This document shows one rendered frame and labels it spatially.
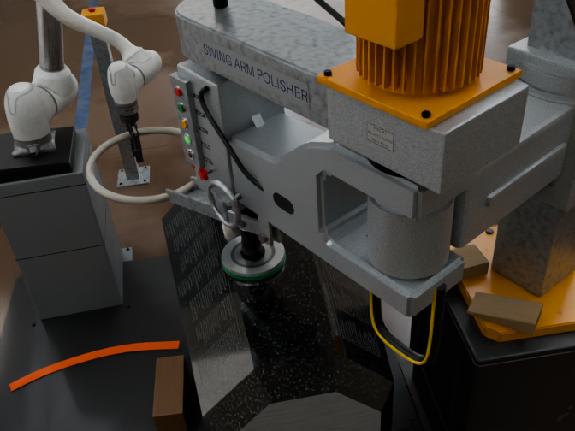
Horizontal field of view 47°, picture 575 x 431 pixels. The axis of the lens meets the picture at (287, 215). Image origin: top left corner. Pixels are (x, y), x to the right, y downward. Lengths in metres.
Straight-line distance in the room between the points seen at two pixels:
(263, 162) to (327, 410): 0.74
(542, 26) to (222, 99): 0.83
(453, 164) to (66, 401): 2.23
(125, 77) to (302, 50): 1.27
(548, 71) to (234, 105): 0.80
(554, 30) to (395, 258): 0.72
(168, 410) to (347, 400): 0.99
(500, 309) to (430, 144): 1.01
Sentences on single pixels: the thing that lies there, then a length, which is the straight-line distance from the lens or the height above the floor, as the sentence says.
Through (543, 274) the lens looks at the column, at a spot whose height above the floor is 0.88.
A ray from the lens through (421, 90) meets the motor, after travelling 1.25.
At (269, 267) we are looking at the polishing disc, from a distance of 2.17.
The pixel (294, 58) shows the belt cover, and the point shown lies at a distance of 1.47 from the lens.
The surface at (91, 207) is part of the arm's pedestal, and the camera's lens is 3.03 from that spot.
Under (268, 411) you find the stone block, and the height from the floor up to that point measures 0.73.
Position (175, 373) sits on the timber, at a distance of 2.86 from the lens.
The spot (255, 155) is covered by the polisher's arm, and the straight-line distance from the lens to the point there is 1.72.
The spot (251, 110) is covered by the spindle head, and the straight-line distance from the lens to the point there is 1.83.
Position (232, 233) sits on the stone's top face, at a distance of 2.37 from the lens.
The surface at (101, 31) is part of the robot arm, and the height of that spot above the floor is 1.35.
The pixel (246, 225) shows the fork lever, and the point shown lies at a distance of 2.03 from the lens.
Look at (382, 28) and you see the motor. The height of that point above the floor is 1.87.
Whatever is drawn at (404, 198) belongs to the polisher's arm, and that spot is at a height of 1.50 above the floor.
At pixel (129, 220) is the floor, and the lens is 3.95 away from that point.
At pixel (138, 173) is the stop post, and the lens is 4.26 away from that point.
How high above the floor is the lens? 2.29
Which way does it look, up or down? 37 degrees down
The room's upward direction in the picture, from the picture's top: 5 degrees counter-clockwise
